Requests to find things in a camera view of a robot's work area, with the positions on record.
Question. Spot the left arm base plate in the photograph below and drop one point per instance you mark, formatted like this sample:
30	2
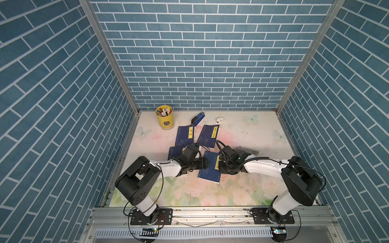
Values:
160	216

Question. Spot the blue book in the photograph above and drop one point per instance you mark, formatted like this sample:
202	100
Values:
185	136
175	152
211	173
208	136

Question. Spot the aluminium corner post right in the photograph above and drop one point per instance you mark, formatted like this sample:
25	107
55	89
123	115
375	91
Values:
323	29

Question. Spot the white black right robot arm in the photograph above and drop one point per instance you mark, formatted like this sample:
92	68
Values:
302	183

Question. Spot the aluminium corner post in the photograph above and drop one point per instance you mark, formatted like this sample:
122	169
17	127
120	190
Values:
94	22
323	29

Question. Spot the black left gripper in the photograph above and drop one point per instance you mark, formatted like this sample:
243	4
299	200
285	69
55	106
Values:
202	164

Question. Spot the aluminium corner post left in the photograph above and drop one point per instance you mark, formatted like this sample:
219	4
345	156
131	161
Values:
94	22

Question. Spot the white cable duct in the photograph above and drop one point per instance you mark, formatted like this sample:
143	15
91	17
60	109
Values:
186	233

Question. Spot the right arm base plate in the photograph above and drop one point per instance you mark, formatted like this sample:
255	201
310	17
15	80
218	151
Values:
262	215

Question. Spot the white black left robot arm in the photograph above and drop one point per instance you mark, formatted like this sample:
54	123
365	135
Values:
136	182

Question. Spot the grey wiping cloth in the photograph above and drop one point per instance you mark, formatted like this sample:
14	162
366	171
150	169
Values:
246	150

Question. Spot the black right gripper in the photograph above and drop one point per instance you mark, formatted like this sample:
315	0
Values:
221	163

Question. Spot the blue black stapler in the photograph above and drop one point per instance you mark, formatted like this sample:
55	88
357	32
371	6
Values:
196	120

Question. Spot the small white stapler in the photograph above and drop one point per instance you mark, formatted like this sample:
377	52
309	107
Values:
219	120

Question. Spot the yellow pen cup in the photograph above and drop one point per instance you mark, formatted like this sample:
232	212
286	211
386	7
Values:
165	117

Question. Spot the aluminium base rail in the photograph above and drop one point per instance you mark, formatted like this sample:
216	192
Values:
210	216

